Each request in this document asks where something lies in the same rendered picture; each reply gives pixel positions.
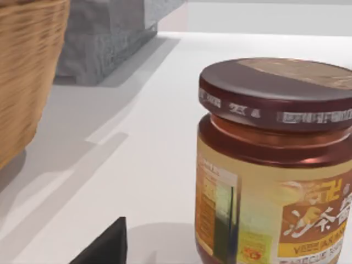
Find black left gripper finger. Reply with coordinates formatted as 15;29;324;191
68;216;128;264

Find brown sauce jar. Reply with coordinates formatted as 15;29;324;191
194;57;352;264

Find woven wicker basket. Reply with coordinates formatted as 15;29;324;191
0;0;72;172

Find grey stone block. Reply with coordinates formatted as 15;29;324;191
53;0;189;87

